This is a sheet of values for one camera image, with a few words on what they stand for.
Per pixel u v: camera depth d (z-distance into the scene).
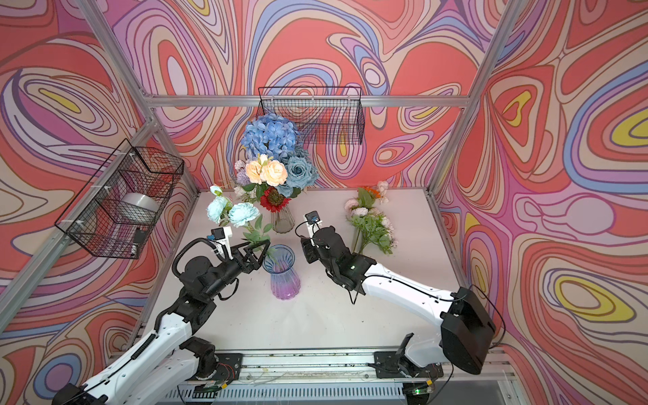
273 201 0.82
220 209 0.64
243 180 0.80
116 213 0.74
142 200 0.73
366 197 1.08
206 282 0.60
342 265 0.58
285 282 0.86
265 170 0.68
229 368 0.72
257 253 0.68
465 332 0.41
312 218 0.65
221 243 0.62
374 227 0.96
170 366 0.57
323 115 0.96
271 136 0.68
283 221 1.05
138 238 0.73
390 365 0.74
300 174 0.73
